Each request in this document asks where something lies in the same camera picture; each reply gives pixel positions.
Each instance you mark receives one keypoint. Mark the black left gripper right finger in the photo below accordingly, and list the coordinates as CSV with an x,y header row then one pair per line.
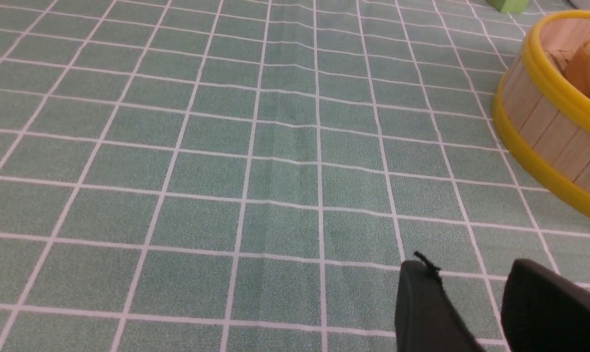
x,y
544,312

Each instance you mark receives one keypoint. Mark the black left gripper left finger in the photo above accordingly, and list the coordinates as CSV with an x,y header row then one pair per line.
x,y
425,318

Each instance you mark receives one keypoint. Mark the yellow bamboo steamer base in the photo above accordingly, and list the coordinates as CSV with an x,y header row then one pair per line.
x,y
542,119

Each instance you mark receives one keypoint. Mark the green checkered tablecloth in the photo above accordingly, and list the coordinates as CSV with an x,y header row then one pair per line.
x,y
248,175

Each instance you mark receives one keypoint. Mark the green foam cube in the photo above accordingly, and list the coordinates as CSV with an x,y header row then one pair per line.
x,y
509,6

